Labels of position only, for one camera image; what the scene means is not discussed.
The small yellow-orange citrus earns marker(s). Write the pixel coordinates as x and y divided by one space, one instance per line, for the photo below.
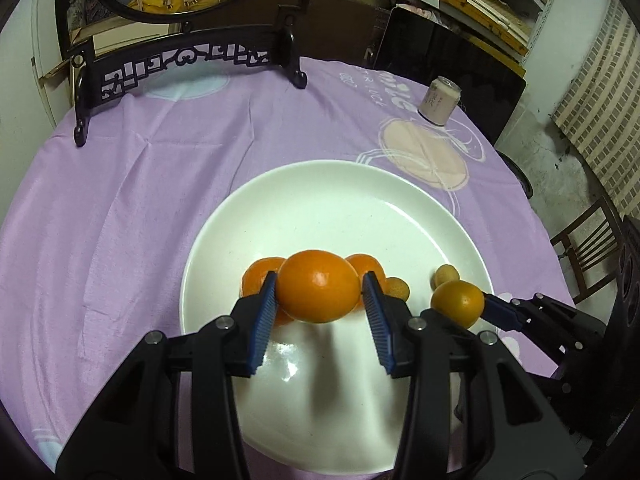
457 304

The stack of yellow flat boxes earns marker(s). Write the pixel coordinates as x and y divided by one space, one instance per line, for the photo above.
490 5

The small brown longan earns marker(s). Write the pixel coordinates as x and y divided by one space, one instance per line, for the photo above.
445 274
400 289

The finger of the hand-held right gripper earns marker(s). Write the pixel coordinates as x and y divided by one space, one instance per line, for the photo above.
501 312

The pink drink can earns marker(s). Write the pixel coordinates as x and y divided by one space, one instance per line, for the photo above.
437 102

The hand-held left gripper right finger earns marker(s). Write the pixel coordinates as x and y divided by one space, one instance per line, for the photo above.
376 317

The large orange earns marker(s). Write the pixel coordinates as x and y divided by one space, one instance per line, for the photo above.
317 285

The brown wooden cabinet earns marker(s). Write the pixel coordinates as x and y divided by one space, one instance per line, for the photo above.
345 15

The black glossy board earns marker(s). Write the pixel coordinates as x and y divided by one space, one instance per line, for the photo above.
450 60

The purple printed tablecloth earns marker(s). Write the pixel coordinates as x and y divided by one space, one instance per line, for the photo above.
125 220

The tangerine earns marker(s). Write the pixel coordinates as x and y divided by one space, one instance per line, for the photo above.
256 272
369 264

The white metal shelf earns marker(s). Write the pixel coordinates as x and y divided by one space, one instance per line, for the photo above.
547 10

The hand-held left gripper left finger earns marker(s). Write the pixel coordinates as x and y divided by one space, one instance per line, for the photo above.
264 317

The brick-pattern sheet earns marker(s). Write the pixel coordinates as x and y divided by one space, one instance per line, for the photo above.
605 110

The wooden chair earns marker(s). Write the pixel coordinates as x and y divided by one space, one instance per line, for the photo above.
587 240

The white round plate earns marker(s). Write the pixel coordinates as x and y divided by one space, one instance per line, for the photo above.
325 210

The black carved wooden stand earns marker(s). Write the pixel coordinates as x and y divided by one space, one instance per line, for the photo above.
165 60

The white cabinet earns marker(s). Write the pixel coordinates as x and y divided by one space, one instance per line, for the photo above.
47 50

